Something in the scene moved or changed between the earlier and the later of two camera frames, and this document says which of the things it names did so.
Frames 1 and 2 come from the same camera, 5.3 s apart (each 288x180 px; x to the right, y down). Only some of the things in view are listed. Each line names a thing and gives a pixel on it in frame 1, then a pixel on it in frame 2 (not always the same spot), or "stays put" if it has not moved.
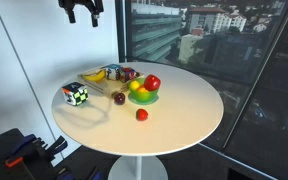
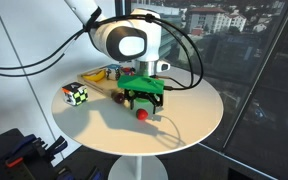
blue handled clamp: (58, 146) stays put
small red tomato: (142, 114) stays put
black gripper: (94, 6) -> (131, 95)
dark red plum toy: (119, 98) stays put
